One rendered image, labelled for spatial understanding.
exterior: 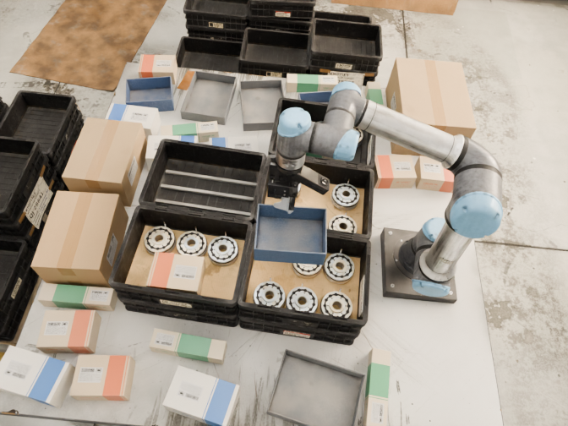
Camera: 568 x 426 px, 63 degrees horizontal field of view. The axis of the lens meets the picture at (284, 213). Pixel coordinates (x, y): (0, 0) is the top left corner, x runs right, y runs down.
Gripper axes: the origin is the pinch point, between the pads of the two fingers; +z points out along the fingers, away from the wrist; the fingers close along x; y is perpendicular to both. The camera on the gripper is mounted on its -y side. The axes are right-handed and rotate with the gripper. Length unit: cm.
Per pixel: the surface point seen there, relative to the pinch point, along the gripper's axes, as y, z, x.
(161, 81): 67, 30, -89
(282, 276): 0.2, 30.3, 5.5
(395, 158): -41, 30, -57
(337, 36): -16, 48, -173
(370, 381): -31, 40, 34
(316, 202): -9.1, 27.5, -26.2
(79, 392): 57, 40, 48
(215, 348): 19, 39, 30
